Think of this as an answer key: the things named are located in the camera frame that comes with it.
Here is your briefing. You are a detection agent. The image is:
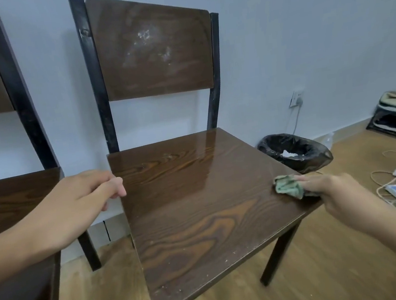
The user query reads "white crumpled tissue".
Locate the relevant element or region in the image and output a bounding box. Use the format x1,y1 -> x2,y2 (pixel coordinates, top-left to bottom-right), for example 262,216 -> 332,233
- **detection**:
279,148 -> 299,160

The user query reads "green cleaning cloth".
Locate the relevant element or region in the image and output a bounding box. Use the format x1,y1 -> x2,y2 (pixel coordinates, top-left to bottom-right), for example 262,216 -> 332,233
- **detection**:
273,171 -> 320,203

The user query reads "white wall socket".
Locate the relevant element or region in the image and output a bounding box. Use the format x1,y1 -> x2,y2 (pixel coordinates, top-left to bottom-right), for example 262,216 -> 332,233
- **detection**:
287,88 -> 307,110

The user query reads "person's right hand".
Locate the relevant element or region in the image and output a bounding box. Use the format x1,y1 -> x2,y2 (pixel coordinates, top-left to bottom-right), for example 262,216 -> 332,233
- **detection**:
293,166 -> 375,240

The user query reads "person's left hand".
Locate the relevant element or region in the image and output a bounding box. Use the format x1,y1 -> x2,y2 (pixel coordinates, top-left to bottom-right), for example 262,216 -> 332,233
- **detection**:
25,166 -> 133,253

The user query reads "trash bin with black bag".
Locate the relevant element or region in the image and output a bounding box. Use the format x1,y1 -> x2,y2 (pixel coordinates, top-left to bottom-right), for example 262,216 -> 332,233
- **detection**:
255,127 -> 335,180

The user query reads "person's left forearm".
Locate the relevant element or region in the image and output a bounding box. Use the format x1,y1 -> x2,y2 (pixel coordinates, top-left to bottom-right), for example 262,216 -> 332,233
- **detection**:
0,217 -> 65,292

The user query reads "white plugged cable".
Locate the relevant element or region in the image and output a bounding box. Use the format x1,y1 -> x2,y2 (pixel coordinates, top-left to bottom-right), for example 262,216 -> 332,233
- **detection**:
287,99 -> 308,138

